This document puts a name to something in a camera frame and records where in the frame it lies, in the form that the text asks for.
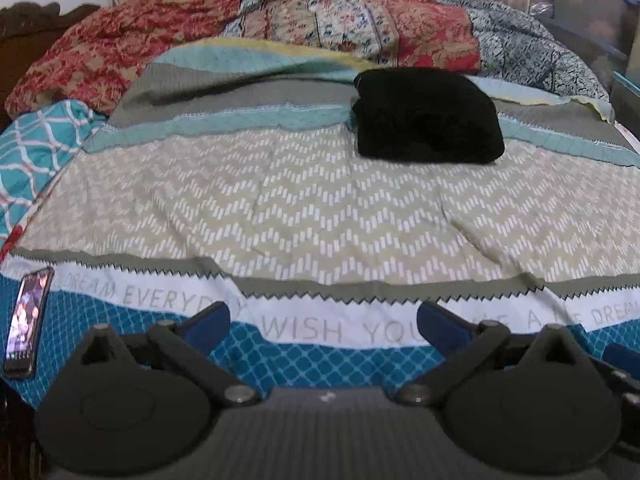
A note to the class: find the teal lattice pillow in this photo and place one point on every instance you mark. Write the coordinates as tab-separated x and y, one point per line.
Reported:
35	160

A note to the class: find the dark wooden headboard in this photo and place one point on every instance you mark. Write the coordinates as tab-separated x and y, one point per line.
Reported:
30	35

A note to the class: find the clear plastic storage box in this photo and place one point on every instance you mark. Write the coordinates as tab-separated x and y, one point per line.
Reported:
595	15

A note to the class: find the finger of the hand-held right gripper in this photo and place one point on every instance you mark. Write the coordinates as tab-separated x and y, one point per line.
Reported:
624	353

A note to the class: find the smartphone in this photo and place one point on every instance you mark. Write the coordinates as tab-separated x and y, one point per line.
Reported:
27	320

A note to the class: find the blue white patterned quilt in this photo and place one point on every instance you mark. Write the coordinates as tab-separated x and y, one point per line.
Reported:
530	45

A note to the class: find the red floral patchwork quilt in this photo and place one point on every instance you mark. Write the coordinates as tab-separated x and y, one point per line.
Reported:
125	45

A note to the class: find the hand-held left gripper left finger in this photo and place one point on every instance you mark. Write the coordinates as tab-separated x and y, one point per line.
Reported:
210	322

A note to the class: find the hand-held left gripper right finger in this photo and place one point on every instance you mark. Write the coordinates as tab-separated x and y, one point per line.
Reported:
440	322

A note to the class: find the black pants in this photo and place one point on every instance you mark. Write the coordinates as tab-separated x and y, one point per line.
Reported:
425	115

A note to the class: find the patchwork chevron bedspread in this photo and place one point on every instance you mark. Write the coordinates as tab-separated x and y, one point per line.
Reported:
300	210

